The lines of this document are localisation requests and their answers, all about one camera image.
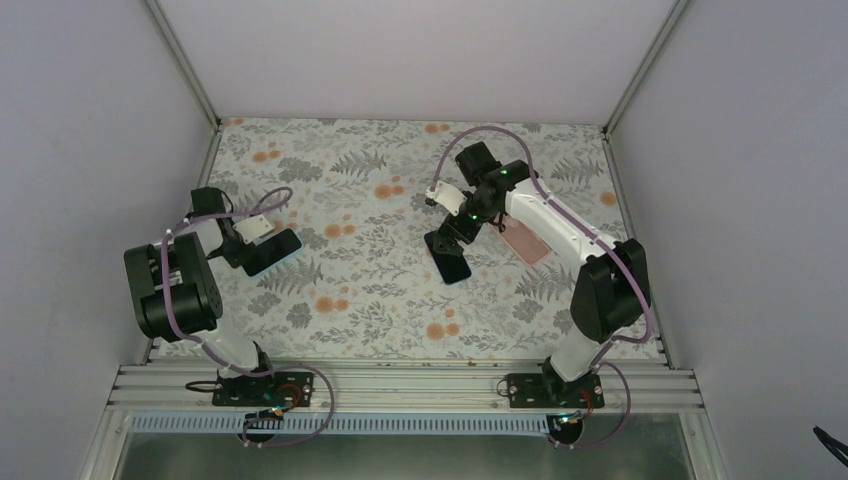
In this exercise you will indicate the aluminium mounting rail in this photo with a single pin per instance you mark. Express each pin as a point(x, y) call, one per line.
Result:
point(444, 387)

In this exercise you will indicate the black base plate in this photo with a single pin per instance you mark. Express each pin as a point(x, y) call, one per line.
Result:
point(535, 391)
point(282, 389)

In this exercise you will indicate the slotted grey cable duct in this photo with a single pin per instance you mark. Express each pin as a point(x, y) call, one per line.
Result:
point(344, 423)

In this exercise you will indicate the black object at edge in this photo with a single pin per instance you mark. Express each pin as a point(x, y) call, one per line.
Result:
point(835, 447)

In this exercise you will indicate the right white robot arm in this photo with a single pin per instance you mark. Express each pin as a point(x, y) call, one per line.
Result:
point(612, 288)

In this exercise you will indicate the left aluminium corner post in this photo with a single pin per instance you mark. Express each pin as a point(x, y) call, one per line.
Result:
point(178, 54)

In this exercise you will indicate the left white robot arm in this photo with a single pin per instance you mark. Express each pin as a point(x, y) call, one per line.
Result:
point(174, 292)

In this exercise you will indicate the pink phone case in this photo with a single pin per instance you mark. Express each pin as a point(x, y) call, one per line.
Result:
point(526, 245)

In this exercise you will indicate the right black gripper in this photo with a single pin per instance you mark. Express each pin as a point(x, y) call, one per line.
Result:
point(467, 235)

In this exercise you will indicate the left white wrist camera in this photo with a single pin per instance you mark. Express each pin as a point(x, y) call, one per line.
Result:
point(253, 228)

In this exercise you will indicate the aluminium corner post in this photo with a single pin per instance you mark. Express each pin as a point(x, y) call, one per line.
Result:
point(655, 48)
point(178, 54)

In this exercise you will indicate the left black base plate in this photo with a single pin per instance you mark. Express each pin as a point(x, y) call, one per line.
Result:
point(282, 389)

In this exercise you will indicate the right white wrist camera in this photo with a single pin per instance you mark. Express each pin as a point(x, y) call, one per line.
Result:
point(446, 195)

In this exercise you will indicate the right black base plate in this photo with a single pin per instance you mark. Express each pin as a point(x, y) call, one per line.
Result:
point(535, 391)

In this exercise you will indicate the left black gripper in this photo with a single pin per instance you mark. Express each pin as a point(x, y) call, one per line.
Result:
point(234, 260)

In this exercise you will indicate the right aluminium corner post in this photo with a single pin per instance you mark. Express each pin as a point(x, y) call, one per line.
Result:
point(655, 48)

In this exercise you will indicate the floral patterned table mat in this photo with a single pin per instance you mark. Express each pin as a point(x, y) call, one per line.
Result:
point(364, 284)

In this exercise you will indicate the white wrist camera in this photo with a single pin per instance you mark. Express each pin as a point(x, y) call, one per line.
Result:
point(253, 228)
point(446, 195)

